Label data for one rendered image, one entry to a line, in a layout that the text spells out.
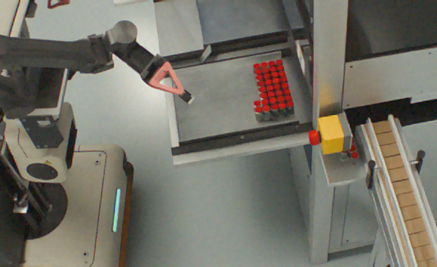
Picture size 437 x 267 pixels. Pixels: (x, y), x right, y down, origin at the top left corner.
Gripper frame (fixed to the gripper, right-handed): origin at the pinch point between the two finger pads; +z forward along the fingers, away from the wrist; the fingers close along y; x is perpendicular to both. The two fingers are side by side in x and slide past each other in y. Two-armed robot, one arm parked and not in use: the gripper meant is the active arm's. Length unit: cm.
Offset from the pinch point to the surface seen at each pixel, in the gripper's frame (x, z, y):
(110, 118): -18, -28, -153
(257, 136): 5.4, 22.7, -27.5
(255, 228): -16, 51, -112
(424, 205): 15, 64, -1
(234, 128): 3.6, 16.5, -32.1
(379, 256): 1, 77, -44
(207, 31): 25, -9, -54
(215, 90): 9.7, 5.5, -40.3
